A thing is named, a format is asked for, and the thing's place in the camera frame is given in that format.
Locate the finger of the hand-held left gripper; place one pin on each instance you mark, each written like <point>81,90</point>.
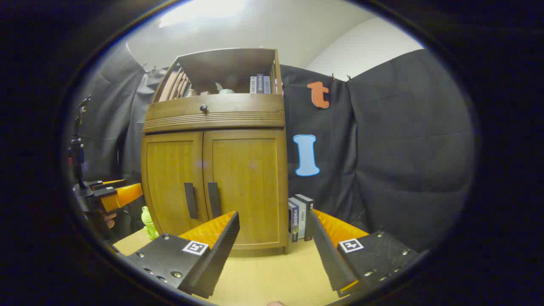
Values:
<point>123,196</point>
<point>111,183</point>

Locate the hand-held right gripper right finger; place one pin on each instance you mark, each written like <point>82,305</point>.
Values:
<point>327,255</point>

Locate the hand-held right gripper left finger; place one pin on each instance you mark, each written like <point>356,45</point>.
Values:
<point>216,259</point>

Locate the wooden shoe cabinet door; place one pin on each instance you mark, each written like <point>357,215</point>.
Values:
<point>250,170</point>
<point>170,170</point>

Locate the wooden double-door shoe cabinet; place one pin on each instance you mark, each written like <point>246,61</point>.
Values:
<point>221,61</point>

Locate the wooden cabinet drawer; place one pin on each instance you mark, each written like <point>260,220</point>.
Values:
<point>246,108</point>

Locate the green frog toy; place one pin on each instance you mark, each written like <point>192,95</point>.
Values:
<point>148,221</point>

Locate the dark blue book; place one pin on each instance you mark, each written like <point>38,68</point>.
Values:
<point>293,221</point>

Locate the black tripod stand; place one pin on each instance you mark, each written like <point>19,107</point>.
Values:
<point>77,148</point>

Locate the black book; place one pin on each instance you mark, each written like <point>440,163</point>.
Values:
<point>308,204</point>

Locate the brown wooden slat rack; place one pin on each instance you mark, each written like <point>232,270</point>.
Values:
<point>174,85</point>

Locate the small glass jar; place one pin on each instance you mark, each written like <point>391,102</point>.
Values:
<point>190,92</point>

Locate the black backdrop cloth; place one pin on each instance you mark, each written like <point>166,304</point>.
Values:
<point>403,148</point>

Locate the pale green figurine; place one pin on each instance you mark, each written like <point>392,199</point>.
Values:
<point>225,90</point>

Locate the small white book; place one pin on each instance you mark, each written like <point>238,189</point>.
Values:
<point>253,85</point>

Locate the small blue book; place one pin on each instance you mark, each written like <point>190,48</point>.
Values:
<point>260,83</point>

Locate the small grey book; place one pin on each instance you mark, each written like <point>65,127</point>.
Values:
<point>267,85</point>

